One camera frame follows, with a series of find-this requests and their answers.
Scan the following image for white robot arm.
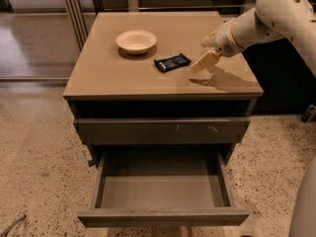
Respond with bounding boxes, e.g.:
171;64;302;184
193;0;316;237

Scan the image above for closed top drawer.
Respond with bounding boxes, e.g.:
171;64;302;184
74;118;250;145

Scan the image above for grey drawer cabinet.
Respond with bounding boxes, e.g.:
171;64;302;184
62;11;265;237

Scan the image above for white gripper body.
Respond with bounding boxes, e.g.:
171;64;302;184
211;20;244;57

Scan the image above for dark object on floor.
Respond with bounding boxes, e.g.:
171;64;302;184
300;105;316;122

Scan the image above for white ceramic bowl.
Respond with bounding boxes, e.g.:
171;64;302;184
116;30;157;55

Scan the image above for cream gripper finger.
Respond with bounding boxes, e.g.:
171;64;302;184
200;32;216;48
192;50;220;72

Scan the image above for open middle drawer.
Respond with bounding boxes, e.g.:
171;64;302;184
78;150;249;228

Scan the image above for metal rod on floor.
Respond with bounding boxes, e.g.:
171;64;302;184
0;214;26;237

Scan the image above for blue tape piece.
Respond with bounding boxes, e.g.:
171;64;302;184
88;160;95;167

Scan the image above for dark blue rxbar wrapper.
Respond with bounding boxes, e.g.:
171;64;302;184
154;53;191;73

